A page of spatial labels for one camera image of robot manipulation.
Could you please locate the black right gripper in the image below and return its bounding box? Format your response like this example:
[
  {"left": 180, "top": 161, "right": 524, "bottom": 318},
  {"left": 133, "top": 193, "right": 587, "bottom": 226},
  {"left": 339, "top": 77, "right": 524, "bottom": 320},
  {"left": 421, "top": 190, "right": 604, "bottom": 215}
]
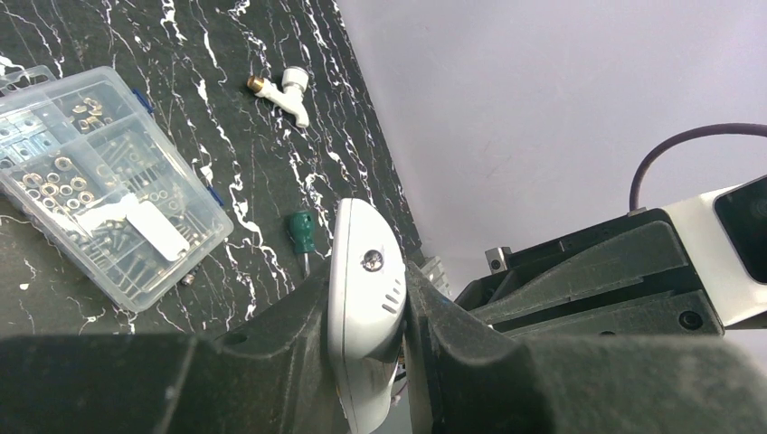
[{"left": 456, "top": 212, "right": 724, "bottom": 336}]

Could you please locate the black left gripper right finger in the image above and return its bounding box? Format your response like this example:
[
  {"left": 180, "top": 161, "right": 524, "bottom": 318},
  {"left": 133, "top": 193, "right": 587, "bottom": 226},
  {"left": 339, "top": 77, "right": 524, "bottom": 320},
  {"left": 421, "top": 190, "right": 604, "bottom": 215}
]
[{"left": 404, "top": 264, "right": 766, "bottom": 433}]

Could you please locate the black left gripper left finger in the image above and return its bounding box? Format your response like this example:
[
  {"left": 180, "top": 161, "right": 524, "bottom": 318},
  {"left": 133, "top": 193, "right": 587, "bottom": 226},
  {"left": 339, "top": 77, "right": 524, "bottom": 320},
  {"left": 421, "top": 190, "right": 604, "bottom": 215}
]
[{"left": 1, "top": 261, "right": 345, "bottom": 433}]

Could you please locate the white remote control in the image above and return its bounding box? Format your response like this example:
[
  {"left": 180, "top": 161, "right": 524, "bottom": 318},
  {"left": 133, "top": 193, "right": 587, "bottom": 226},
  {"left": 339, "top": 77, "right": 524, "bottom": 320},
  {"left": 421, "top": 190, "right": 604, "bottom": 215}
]
[{"left": 327, "top": 198, "right": 407, "bottom": 433}]

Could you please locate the white remote battery cover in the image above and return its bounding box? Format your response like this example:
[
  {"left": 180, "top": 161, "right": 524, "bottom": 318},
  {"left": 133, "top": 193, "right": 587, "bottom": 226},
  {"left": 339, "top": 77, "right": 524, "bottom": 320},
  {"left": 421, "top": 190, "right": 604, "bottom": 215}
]
[{"left": 126, "top": 202, "right": 190, "bottom": 261}]

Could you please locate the small black battery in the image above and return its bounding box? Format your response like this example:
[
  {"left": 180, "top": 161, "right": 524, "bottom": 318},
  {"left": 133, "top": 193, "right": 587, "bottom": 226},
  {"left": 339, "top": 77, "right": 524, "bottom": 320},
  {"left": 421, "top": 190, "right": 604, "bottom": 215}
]
[{"left": 179, "top": 273, "right": 195, "bottom": 287}]

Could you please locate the clear plastic screw box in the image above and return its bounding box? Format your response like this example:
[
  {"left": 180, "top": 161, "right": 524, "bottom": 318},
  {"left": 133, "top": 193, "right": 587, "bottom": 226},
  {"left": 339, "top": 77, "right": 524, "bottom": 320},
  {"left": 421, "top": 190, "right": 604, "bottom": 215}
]
[{"left": 1, "top": 65, "right": 233, "bottom": 313}]

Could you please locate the white plastic faucet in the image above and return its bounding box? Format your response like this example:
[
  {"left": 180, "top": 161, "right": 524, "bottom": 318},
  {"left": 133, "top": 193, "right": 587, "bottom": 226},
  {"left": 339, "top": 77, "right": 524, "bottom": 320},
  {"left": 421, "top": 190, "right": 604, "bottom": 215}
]
[{"left": 246, "top": 66, "right": 310, "bottom": 128}]

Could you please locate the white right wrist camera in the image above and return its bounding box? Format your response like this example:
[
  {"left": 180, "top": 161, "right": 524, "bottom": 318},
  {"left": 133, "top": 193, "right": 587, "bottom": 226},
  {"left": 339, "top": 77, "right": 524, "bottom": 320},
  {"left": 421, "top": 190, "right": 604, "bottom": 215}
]
[{"left": 662, "top": 176, "right": 766, "bottom": 330}]

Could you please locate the green handled screwdriver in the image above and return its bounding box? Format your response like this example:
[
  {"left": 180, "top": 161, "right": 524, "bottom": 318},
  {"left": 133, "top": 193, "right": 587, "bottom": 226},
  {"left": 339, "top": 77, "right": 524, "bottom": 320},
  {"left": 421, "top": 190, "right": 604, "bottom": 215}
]
[{"left": 289, "top": 211, "right": 316, "bottom": 277}]

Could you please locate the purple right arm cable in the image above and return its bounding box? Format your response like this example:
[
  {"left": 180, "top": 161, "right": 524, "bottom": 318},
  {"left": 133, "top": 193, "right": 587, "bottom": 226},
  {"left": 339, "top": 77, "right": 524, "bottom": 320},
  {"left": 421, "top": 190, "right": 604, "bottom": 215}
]
[{"left": 628, "top": 122, "right": 767, "bottom": 212}]

